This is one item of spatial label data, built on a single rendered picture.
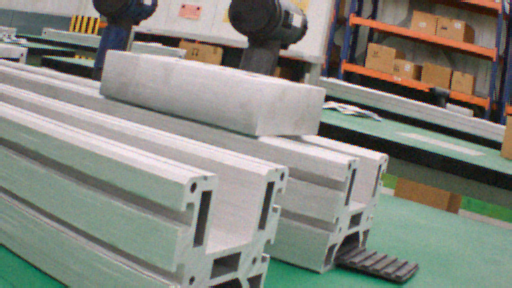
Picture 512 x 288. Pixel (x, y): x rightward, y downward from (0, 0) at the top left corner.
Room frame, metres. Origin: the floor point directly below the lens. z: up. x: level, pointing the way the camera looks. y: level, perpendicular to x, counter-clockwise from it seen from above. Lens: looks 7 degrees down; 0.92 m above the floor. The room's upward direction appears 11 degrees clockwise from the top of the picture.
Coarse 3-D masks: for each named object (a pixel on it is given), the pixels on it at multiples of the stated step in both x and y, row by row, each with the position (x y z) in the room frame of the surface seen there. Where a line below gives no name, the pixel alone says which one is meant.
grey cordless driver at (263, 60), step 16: (240, 0) 0.72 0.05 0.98; (256, 0) 0.72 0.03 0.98; (272, 0) 0.72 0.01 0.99; (240, 16) 0.72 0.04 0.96; (256, 16) 0.72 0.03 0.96; (272, 16) 0.72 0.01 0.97; (288, 16) 0.75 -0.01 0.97; (304, 16) 0.83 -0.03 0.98; (240, 32) 0.73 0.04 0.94; (256, 32) 0.72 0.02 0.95; (272, 32) 0.73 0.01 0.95; (288, 32) 0.77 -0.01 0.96; (304, 32) 0.83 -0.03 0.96; (256, 48) 0.75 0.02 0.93; (272, 48) 0.77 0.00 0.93; (288, 48) 0.79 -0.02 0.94; (240, 64) 0.76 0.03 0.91; (256, 64) 0.75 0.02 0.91; (272, 64) 0.77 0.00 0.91
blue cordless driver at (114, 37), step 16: (96, 0) 0.79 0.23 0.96; (112, 0) 0.79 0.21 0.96; (128, 0) 0.79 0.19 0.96; (144, 0) 0.84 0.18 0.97; (112, 16) 0.80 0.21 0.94; (128, 16) 0.83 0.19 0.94; (144, 16) 0.88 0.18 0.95; (112, 32) 0.82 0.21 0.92; (128, 32) 0.85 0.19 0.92; (112, 48) 0.82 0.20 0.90; (96, 64) 0.81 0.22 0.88; (96, 80) 0.81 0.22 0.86
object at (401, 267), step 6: (396, 264) 0.48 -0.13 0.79; (402, 264) 0.48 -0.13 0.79; (408, 264) 0.49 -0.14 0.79; (414, 264) 0.49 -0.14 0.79; (384, 270) 0.47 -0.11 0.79; (390, 270) 0.46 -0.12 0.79; (396, 270) 0.47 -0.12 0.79; (402, 270) 0.46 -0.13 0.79; (408, 270) 0.47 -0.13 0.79; (414, 270) 0.48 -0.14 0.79; (390, 276) 0.45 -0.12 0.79; (396, 276) 0.45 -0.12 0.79; (402, 276) 0.45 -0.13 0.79; (408, 276) 0.46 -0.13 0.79
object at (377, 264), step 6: (372, 258) 0.49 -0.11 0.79; (378, 258) 0.49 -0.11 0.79; (384, 258) 0.50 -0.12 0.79; (390, 258) 0.49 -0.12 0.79; (396, 258) 0.50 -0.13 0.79; (360, 264) 0.47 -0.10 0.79; (366, 264) 0.47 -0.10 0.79; (372, 264) 0.47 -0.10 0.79; (378, 264) 0.48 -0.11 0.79; (384, 264) 0.47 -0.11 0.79; (390, 264) 0.48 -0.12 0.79; (366, 270) 0.46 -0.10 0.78; (372, 270) 0.46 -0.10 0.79; (378, 270) 0.46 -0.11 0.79
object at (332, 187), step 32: (0, 64) 0.75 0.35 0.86; (64, 96) 0.58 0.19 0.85; (96, 96) 0.56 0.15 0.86; (160, 128) 0.52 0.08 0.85; (192, 128) 0.51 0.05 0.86; (224, 128) 0.50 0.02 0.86; (288, 160) 0.47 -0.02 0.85; (320, 160) 0.46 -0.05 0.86; (352, 160) 0.46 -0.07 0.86; (384, 160) 0.53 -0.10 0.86; (288, 192) 0.47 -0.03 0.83; (320, 192) 0.46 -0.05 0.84; (352, 192) 0.47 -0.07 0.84; (288, 224) 0.47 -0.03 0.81; (320, 224) 0.47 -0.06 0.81; (352, 224) 0.51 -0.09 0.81; (288, 256) 0.46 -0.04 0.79; (320, 256) 0.45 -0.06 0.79
